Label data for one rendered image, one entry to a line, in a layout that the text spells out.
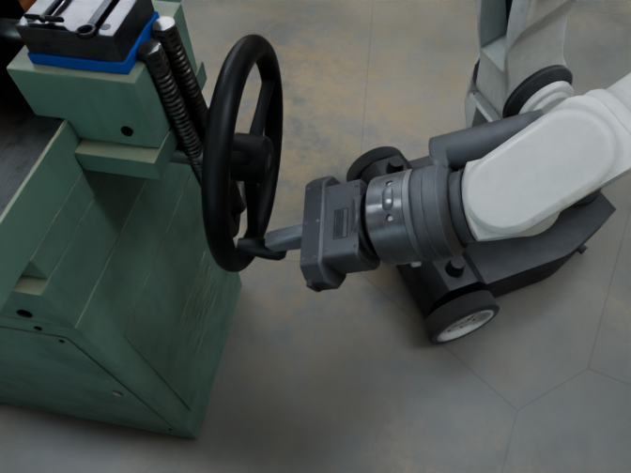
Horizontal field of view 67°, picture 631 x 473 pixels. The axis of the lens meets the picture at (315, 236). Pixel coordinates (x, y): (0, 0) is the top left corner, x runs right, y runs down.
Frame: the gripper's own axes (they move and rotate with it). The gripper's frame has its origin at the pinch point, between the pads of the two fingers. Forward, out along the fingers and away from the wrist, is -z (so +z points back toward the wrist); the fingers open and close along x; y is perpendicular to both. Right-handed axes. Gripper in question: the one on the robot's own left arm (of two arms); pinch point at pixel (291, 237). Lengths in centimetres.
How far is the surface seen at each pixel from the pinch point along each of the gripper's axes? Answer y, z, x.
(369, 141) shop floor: -93, -36, 80
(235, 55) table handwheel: 12.6, 0.1, 15.2
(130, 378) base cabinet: -12.0, -37.9, -13.4
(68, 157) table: 16.2, -19.2, 6.5
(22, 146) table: 20.4, -20.2, 5.6
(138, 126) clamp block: 14.3, -10.7, 9.0
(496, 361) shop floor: -98, 1, 1
